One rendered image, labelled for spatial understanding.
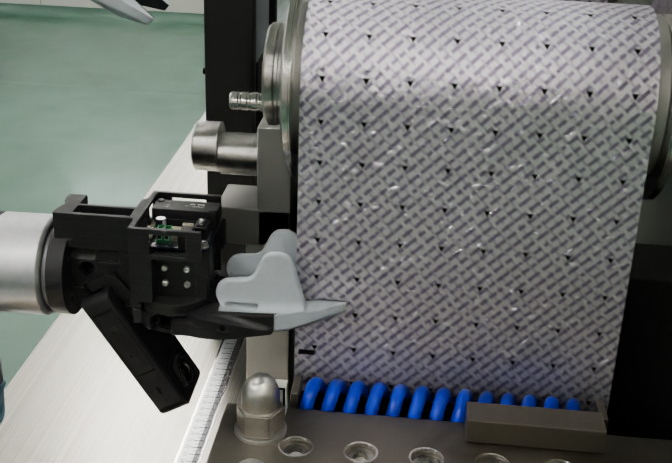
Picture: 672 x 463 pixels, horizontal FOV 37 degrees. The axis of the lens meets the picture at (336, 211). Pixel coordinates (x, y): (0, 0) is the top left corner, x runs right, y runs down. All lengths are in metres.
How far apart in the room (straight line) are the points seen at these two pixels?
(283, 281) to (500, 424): 0.18
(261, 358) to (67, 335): 0.30
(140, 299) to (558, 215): 0.30
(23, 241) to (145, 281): 0.09
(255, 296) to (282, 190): 0.10
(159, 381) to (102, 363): 0.29
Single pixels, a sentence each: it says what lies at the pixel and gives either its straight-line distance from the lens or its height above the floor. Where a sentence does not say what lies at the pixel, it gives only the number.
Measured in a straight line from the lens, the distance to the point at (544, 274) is 0.73.
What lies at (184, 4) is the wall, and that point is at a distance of 6.53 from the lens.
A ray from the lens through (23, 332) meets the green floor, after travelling 2.97.
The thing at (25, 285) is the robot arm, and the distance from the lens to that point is 0.75.
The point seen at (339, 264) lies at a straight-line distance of 0.73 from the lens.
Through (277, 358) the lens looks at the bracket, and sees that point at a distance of 0.87.
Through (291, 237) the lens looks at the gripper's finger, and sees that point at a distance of 0.74.
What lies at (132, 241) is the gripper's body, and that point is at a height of 1.15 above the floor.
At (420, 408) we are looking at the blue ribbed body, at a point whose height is 1.04.
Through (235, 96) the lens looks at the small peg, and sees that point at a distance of 0.75.
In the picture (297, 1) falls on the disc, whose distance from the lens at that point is 0.69.
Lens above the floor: 1.45
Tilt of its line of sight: 23 degrees down
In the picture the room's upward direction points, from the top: 2 degrees clockwise
